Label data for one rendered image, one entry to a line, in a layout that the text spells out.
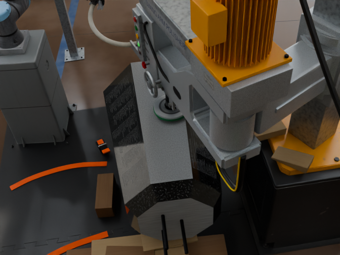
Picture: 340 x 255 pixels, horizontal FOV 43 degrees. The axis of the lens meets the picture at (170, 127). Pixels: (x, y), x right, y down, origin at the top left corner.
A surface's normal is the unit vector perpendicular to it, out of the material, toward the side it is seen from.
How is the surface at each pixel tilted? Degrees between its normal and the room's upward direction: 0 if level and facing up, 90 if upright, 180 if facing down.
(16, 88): 90
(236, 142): 90
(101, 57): 0
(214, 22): 90
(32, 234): 0
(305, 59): 0
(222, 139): 90
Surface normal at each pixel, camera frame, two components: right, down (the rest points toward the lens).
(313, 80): 0.61, 0.55
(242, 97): 0.43, 0.65
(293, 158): -0.22, -0.74
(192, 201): 0.11, 0.73
